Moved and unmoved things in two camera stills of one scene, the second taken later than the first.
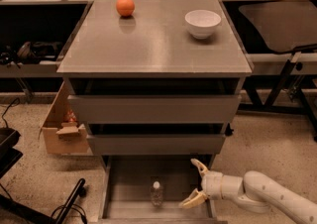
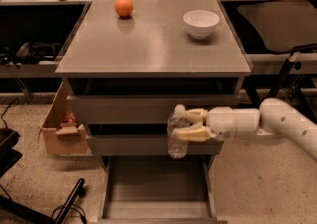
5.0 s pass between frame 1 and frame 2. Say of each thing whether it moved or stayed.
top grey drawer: stayed
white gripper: moved
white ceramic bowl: stayed
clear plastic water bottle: moved
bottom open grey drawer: stayed
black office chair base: stayed
